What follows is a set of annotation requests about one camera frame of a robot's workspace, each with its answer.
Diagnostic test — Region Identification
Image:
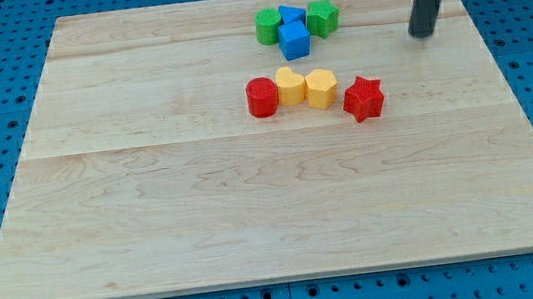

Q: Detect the green cylinder block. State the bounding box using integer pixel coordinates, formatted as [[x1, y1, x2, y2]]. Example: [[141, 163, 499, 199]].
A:
[[254, 8, 282, 46]]

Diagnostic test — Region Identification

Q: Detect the light wooden board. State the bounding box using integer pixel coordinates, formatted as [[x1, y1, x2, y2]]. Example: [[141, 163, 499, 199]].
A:
[[0, 0, 533, 299]]

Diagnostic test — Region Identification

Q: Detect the yellow heart block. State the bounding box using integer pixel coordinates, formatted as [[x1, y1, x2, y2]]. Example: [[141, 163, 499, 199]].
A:
[[275, 67, 306, 106]]

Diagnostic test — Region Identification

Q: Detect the red star block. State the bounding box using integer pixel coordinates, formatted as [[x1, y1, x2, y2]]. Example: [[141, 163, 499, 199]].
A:
[[343, 76, 385, 123]]

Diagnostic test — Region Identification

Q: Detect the green star block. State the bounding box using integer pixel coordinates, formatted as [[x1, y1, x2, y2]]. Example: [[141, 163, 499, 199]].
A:
[[306, 0, 340, 38]]

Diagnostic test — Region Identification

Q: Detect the red cylinder block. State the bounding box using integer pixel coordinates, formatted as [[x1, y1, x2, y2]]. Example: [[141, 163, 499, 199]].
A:
[[245, 77, 279, 118]]

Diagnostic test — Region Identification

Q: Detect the blue triangle block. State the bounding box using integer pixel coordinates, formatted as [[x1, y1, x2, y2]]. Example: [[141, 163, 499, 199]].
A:
[[278, 5, 307, 25]]

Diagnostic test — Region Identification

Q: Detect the blue cube block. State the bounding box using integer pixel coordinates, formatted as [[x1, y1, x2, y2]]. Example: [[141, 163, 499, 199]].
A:
[[278, 21, 311, 60]]

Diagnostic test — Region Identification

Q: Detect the yellow hexagon block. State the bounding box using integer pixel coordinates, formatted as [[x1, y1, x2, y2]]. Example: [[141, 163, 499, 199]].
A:
[[305, 69, 338, 110]]

